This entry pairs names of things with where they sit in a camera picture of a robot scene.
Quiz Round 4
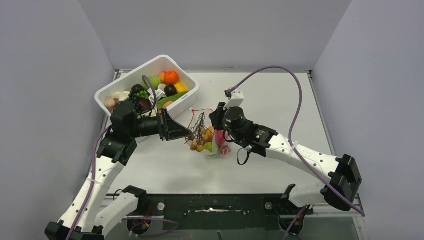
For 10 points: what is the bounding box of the lime green fruit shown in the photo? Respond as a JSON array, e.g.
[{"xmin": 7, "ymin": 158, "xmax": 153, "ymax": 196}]
[{"xmin": 203, "ymin": 141, "xmax": 216, "ymax": 153}]

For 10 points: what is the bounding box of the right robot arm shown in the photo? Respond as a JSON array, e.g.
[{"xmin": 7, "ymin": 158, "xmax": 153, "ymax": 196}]
[{"xmin": 209, "ymin": 102, "xmax": 364, "ymax": 215}]

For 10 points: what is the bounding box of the orange tangerine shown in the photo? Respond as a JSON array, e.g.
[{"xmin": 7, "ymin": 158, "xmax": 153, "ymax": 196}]
[{"xmin": 164, "ymin": 71, "xmax": 180, "ymax": 85}]

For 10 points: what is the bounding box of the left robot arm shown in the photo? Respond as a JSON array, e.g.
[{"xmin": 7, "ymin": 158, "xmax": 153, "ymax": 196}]
[{"xmin": 44, "ymin": 101, "xmax": 192, "ymax": 240}]

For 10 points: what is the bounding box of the red apple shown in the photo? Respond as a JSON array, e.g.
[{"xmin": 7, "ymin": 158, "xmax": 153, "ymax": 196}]
[{"xmin": 214, "ymin": 130, "xmax": 226, "ymax": 148}]

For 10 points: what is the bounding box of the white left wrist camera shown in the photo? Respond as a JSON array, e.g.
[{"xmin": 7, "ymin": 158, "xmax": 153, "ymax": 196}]
[{"xmin": 148, "ymin": 89, "xmax": 165, "ymax": 106}]

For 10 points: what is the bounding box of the dark grape bunch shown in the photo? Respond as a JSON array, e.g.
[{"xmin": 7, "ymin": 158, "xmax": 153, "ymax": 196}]
[{"xmin": 129, "ymin": 91, "xmax": 151, "ymax": 113}]

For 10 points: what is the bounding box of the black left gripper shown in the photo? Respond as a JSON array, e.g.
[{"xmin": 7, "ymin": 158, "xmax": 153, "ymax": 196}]
[{"xmin": 128, "ymin": 108, "xmax": 193, "ymax": 141}]

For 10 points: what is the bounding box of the dark purple mangosteen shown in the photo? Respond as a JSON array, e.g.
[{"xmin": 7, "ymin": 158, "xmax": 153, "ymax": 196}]
[{"xmin": 130, "ymin": 84, "xmax": 145, "ymax": 94}]

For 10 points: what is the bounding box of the white garlic bulb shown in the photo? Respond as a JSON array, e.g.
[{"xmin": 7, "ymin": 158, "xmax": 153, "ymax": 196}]
[{"xmin": 104, "ymin": 96, "xmax": 116, "ymax": 109}]

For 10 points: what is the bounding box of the green cucumber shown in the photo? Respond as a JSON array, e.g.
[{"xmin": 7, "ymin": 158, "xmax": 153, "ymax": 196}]
[{"xmin": 156, "ymin": 91, "xmax": 188, "ymax": 109}]

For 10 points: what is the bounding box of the tan longan fruit bunch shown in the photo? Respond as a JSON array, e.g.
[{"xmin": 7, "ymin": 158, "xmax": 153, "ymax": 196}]
[{"xmin": 185, "ymin": 109, "xmax": 215, "ymax": 154}]

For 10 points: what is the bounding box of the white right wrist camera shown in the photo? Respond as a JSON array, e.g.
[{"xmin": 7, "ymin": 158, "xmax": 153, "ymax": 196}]
[{"xmin": 224, "ymin": 88, "xmax": 245, "ymax": 110}]

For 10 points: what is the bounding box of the black mounting plate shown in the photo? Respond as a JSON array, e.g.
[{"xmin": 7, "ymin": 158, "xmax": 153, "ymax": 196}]
[{"xmin": 146, "ymin": 194, "xmax": 301, "ymax": 231}]

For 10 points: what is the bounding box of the peach fruit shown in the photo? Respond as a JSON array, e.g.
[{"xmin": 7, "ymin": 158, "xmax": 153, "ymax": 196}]
[{"xmin": 163, "ymin": 101, "xmax": 174, "ymax": 108}]

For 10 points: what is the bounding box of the green cabbage ball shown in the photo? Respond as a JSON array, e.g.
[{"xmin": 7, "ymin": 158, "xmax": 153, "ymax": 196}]
[{"xmin": 141, "ymin": 76, "xmax": 161, "ymax": 91}]

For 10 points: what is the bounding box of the white plastic food bin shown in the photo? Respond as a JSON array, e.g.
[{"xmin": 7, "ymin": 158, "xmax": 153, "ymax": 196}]
[{"xmin": 94, "ymin": 54, "xmax": 200, "ymax": 118}]

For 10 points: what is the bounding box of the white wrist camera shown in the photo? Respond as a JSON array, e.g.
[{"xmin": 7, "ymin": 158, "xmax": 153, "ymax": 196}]
[
  {"xmin": 224, "ymin": 88, "xmax": 245, "ymax": 110},
  {"xmin": 148, "ymin": 89, "xmax": 165, "ymax": 106}
]

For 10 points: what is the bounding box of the red grape bunch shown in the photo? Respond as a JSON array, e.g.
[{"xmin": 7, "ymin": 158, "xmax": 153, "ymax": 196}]
[{"xmin": 219, "ymin": 145, "xmax": 232, "ymax": 156}]

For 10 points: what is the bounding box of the clear zip top bag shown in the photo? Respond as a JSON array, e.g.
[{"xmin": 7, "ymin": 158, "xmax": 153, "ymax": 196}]
[{"xmin": 189, "ymin": 107, "xmax": 229, "ymax": 159}]

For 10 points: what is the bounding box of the dark purple plum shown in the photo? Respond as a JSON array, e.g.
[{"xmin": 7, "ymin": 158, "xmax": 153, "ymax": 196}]
[{"xmin": 164, "ymin": 84, "xmax": 178, "ymax": 97}]

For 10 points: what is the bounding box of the yellow lemon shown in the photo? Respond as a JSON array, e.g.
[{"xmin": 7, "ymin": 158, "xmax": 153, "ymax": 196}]
[{"xmin": 174, "ymin": 82, "xmax": 189, "ymax": 94}]

